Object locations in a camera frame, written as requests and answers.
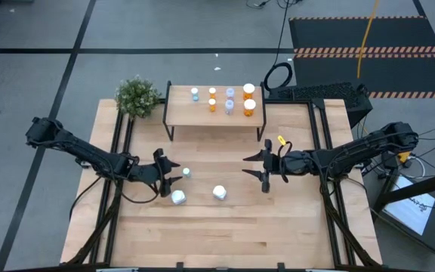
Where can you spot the black hazard-striped floor mat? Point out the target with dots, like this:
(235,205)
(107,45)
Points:
(391,34)

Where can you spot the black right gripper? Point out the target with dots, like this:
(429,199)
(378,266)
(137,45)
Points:
(291,163)

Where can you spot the clear lilac pill bottle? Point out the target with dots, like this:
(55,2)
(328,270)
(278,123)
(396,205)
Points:
(230,91)
(229,103)

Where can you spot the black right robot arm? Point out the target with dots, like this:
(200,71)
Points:
(353,149)

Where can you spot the black aluminium table frame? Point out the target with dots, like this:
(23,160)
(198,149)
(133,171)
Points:
(293,101)

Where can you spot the wooden shelf black frame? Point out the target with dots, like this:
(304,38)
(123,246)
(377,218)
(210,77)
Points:
(234,120)

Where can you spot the black stand legs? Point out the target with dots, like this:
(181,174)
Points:
(421,187)

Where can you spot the blue translucent pill bottle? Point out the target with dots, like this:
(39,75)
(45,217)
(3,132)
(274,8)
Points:
(186,172)
(194,91)

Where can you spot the white Melatonin supplement bottle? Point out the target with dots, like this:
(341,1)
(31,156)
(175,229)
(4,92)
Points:
(178,196)
(219,192)

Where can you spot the large orange pill bottle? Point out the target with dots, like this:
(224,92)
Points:
(248,88)
(250,104)

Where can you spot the green artificial plant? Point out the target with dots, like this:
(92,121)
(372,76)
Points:
(137,97)

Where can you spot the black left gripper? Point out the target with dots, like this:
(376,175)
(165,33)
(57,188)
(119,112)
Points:
(149,174)

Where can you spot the small orange pill bottle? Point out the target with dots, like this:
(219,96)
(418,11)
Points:
(212,90)
(212,102)

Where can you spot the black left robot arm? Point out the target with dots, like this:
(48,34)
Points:
(85,151)

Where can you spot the black power adapter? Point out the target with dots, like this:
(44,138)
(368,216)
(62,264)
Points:
(389,161)

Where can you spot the white paper sheet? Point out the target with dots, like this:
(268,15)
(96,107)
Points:
(410,211)

